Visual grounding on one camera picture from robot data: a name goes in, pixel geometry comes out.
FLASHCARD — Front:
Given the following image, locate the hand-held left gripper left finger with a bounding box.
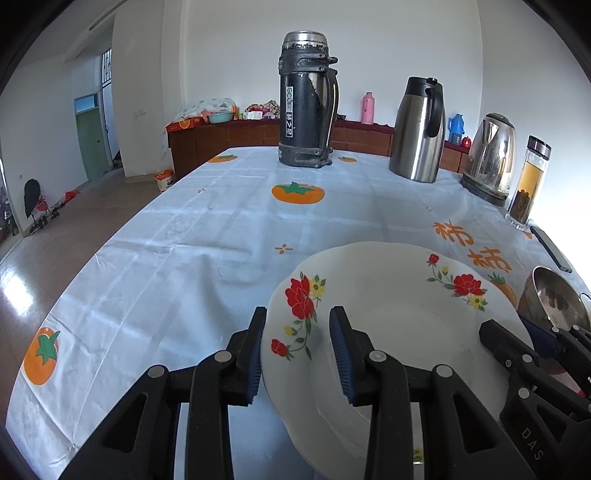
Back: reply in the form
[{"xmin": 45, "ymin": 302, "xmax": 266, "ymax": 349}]
[{"xmin": 60, "ymin": 305, "xmax": 269, "ymax": 480}]

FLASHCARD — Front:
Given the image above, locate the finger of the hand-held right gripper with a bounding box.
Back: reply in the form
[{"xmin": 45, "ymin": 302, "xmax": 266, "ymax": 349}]
[
  {"xmin": 519, "ymin": 314, "xmax": 591, "ymax": 398},
  {"xmin": 479, "ymin": 319, "xmax": 541, "ymax": 374}
]

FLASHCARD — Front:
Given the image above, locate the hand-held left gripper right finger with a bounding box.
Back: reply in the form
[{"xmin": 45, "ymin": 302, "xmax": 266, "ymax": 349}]
[{"xmin": 329, "ymin": 305, "xmax": 539, "ymax": 480}]

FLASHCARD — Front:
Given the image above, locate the stainless steel bowl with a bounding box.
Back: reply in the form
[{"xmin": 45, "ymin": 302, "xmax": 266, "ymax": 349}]
[{"xmin": 517, "ymin": 265, "xmax": 591, "ymax": 374}]

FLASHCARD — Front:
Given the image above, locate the white plate with red flowers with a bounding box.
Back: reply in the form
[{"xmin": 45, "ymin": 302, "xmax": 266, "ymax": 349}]
[{"xmin": 260, "ymin": 241, "xmax": 536, "ymax": 480}]

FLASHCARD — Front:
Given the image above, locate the black smartphone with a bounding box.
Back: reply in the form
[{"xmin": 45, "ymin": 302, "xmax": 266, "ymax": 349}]
[{"xmin": 530, "ymin": 226, "xmax": 573, "ymax": 273}]

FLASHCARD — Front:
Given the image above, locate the glass tea bottle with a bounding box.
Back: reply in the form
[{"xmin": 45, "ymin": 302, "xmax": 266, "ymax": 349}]
[{"xmin": 505, "ymin": 135, "xmax": 552, "ymax": 231}]

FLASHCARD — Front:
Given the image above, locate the steel electric kettle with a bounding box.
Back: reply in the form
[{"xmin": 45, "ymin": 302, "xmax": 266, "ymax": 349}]
[{"xmin": 460, "ymin": 113, "xmax": 516, "ymax": 207}]

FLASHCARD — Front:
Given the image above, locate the steel thermal carafe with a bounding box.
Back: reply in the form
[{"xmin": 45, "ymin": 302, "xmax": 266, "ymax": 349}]
[{"xmin": 389, "ymin": 76, "xmax": 446, "ymax": 184}]

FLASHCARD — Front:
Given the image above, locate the low wooden cabinet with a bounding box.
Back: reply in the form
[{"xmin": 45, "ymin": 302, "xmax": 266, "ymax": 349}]
[{"xmin": 167, "ymin": 117, "xmax": 472, "ymax": 181}]

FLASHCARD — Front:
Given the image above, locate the black thermos flask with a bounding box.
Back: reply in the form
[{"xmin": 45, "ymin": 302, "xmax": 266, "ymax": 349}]
[{"xmin": 277, "ymin": 31, "xmax": 340, "ymax": 169}]

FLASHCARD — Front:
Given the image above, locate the colourful cloth pile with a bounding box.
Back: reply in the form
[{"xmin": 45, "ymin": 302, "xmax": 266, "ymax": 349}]
[{"xmin": 245, "ymin": 102, "xmax": 281, "ymax": 121}]

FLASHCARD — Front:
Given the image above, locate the white floral cloth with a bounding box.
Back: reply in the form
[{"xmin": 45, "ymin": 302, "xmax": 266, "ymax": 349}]
[{"xmin": 172, "ymin": 98, "xmax": 238, "ymax": 125}]

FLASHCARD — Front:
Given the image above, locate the green door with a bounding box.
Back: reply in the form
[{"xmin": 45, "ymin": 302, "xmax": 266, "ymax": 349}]
[{"xmin": 75, "ymin": 93, "xmax": 112, "ymax": 182}]

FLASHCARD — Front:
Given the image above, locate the black garment on chair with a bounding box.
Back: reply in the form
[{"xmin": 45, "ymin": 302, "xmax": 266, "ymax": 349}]
[{"xmin": 23, "ymin": 179, "xmax": 52, "ymax": 227}]

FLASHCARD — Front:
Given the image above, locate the fluorescent ceiling light tube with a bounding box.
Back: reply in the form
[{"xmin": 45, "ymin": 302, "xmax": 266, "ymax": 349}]
[{"xmin": 90, "ymin": 0, "xmax": 127, "ymax": 29}]

